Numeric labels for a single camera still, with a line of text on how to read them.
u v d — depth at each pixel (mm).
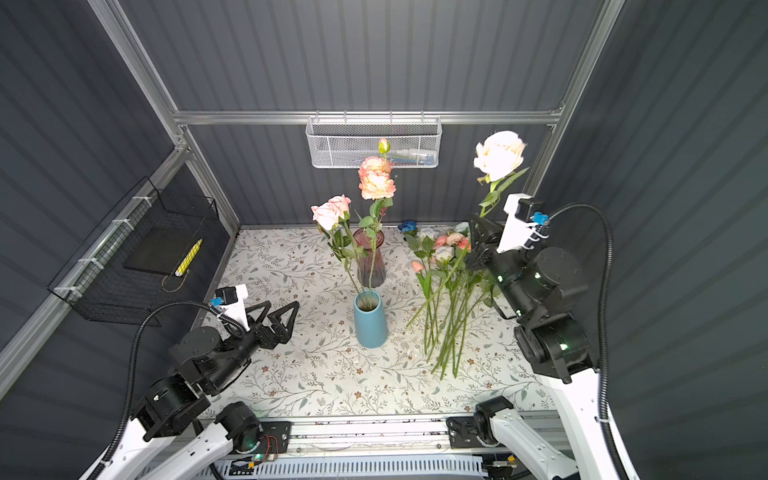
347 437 754
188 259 739
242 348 548
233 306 550
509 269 473
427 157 902
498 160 437
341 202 668
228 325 542
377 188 610
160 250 742
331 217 627
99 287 645
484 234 491
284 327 588
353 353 874
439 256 1020
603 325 407
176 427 458
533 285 377
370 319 753
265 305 672
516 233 435
